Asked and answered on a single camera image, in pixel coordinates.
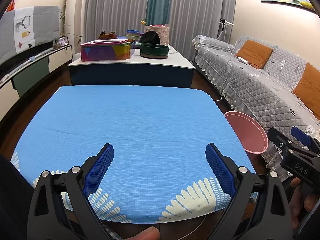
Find white top coffee table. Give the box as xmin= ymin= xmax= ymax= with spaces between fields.
xmin=68 ymin=46 xmax=196 ymax=88

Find grey curtains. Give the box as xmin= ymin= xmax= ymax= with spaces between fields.
xmin=82 ymin=0 xmax=236 ymax=60

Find blue table mat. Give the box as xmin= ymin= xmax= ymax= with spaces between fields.
xmin=11 ymin=85 xmax=253 ymax=224

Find grey quilted sofa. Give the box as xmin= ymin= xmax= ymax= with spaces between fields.
xmin=191 ymin=35 xmax=320 ymax=183

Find colourful storage box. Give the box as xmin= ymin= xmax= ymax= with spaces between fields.
xmin=80 ymin=38 xmax=136 ymax=62

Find grey covered television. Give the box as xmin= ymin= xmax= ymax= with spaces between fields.
xmin=1 ymin=6 xmax=60 ymax=63

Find tv cabinet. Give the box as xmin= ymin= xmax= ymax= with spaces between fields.
xmin=1 ymin=45 xmax=73 ymax=118

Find person's right hand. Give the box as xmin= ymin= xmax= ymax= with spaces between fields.
xmin=289 ymin=178 xmax=319 ymax=229

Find brown figurine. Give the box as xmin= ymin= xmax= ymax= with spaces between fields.
xmin=98 ymin=30 xmax=117 ymax=40

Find white standing air conditioner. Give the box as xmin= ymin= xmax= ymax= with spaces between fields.
xmin=65 ymin=0 xmax=86 ymax=59

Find person's left hand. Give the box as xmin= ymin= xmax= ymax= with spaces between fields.
xmin=126 ymin=226 xmax=160 ymax=240

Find pink patterned basket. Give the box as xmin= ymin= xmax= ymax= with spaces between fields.
xmin=144 ymin=24 xmax=170 ymax=46

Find small photo frame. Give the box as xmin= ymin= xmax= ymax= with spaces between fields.
xmin=57 ymin=36 xmax=69 ymax=47

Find white floor lamp stand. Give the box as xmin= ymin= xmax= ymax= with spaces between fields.
xmin=217 ymin=18 xmax=234 ymax=40

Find dark green round bowl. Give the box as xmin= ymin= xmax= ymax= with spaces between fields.
xmin=140 ymin=43 xmax=169 ymax=59

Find stacked coloured bowls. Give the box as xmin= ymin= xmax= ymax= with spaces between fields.
xmin=125 ymin=29 xmax=140 ymax=41

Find black hat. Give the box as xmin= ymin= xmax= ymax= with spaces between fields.
xmin=139 ymin=30 xmax=161 ymax=44

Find teal curtain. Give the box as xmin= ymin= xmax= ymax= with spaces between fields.
xmin=145 ymin=0 xmax=170 ymax=25

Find white charger cable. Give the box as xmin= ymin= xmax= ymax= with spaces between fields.
xmin=213 ymin=56 xmax=249 ymax=103

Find orange cushion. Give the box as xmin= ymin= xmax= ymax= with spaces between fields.
xmin=293 ymin=62 xmax=320 ymax=119
xmin=236 ymin=40 xmax=273 ymax=69

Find pink plastic basin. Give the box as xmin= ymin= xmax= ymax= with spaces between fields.
xmin=224 ymin=111 xmax=269 ymax=155

